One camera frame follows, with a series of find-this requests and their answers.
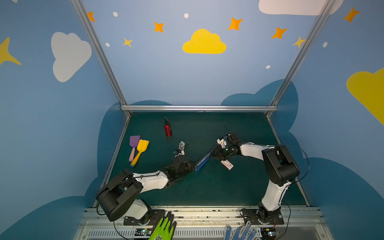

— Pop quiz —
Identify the red white staple box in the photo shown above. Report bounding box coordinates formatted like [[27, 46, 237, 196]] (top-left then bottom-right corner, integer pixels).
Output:
[[221, 160, 234, 170]]

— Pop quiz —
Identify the long metal stapler magazine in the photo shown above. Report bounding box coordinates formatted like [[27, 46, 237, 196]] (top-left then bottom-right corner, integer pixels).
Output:
[[176, 141, 186, 156]]

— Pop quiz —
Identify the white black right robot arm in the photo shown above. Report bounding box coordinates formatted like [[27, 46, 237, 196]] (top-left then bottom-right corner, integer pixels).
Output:
[[211, 143, 300, 215]]

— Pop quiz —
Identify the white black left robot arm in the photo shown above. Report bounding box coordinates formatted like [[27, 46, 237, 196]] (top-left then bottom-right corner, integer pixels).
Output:
[[96, 156, 195, 222]]

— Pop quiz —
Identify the red metal bottle black cap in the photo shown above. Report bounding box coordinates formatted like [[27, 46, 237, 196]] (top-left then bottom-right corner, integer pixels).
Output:
[[164, 118, 173, 137]]

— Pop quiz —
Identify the yellow spatula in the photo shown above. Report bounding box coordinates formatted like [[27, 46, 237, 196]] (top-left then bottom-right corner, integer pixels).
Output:
[[131, 140, 150, 167]]

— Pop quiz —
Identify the green work glove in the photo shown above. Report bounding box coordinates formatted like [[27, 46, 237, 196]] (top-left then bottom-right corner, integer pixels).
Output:
[[149, 212, 177, 240]]

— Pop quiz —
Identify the blue dotted white glove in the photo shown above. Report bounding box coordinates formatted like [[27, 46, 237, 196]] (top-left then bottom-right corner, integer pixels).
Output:
[[223, 221, 260, 240]]

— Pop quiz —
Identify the purple spatula pink handle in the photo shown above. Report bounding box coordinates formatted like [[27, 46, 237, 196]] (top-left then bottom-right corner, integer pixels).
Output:
[[129, 136, 141, 162]]

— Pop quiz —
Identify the horizontal aluminium back rail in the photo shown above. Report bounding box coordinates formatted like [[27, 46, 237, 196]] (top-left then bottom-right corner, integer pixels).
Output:
[[121, 105, 278, 112]]

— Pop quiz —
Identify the right corner aluminium post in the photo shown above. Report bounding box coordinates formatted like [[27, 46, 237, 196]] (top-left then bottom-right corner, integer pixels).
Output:
[[266, 0, 336, 120]]

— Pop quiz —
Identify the corner aluminium post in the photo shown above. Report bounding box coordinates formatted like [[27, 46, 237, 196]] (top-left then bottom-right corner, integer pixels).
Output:
[[71, 0, 127, 107], [266, 0, 336, 120]]

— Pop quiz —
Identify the left corner aluminium post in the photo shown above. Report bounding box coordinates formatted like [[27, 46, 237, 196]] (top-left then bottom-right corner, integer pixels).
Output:
[[71, 0, 127, 107]]

